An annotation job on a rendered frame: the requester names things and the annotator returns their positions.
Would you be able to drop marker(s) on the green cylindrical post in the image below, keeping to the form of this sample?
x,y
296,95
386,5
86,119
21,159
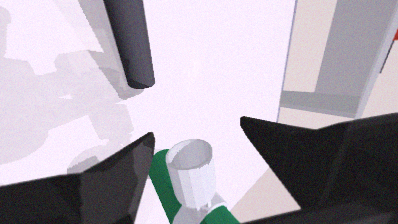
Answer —
x,y
160,178

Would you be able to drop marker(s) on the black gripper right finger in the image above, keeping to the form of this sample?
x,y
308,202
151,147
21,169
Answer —
x,y
305,160

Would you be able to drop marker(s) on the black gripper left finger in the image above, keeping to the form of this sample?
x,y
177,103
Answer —
x,y
109,192

